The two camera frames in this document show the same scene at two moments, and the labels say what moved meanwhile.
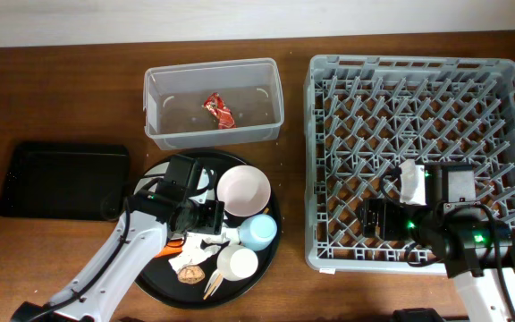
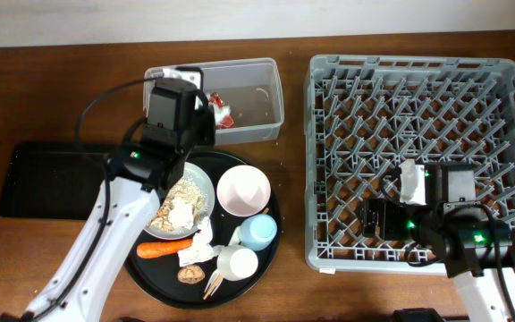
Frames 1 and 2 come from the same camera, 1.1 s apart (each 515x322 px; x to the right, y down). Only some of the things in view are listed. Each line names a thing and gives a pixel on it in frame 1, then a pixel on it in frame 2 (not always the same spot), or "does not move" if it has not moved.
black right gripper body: [398, 223] does not move
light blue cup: [257, 232] does not move
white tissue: [193, 250] -> [220, 112]
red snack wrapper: [215, 105] does not move
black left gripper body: [205, 217] -> [206, 133]
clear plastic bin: [173, 102] does not move
